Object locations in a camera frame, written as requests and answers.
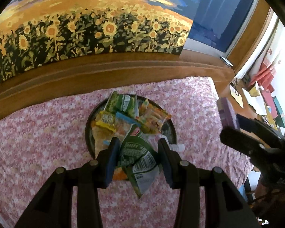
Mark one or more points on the burger print candy packet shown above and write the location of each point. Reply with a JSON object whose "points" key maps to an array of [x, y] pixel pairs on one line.
{"points": [[154, 120]]}

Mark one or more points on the round dark tray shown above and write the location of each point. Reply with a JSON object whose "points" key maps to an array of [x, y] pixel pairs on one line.
{"points": [[168, 129]]}

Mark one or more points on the purple snack packet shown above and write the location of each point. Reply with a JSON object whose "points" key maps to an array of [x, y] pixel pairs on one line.
{"points": [[228, 114]]}

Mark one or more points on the white paper sheet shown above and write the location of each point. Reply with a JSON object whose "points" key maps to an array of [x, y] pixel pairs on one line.
{"points": [[256, 103]]}

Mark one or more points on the sunflower field painting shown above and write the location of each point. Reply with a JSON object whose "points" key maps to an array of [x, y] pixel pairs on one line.
{"points": [[85, 35]]}

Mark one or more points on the bright green snack packet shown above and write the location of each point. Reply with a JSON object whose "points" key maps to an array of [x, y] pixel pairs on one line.
{"points": [[121, 102]]}

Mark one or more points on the small light blue packet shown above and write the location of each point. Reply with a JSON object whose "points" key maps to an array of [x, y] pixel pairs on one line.
{"points": [[127, 118]]}

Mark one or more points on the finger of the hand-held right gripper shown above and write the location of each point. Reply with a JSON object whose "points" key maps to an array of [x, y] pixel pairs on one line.
{"points": [[245, 123], [242, 142]]}

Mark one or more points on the yellow snack packet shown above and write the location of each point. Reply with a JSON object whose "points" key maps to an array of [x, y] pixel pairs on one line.
{"points": [[105, 121]]}

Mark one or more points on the red paper bag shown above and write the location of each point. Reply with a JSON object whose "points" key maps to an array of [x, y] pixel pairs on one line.
{"points": [[263, 72]]}

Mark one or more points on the small white black device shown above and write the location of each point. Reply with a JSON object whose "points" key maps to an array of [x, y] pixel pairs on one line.
{"points": [[226, 61]]}

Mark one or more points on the yellow envelope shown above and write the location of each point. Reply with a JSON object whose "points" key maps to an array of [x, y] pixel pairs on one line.
{"points": [[236, 96]]}

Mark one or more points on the dark red folder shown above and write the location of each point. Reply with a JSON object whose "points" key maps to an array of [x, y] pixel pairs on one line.
{"points": [[269, 102]]}

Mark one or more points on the blue glass window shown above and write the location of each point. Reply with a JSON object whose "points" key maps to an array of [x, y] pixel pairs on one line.
{"points": [[218, 16]]}

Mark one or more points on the green book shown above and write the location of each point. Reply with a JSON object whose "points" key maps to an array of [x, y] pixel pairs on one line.
{"points": [[280, 111]]}

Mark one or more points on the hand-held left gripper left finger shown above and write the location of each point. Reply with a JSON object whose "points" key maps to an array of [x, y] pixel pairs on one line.
{"points": [[112, 161]]}

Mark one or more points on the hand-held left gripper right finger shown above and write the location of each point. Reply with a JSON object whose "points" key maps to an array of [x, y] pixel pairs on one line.
{"points": [[166, 166]]}

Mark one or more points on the beige cracker packet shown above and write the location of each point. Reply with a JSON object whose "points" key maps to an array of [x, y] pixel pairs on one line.
{"points": [[99, 142]]}

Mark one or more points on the pink floral cloth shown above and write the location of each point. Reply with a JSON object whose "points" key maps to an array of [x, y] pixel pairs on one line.
{"points": [[38, 135]]}

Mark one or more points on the dark green snack packet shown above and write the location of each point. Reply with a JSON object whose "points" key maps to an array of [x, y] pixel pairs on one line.
{"points": [[135, 154]]}

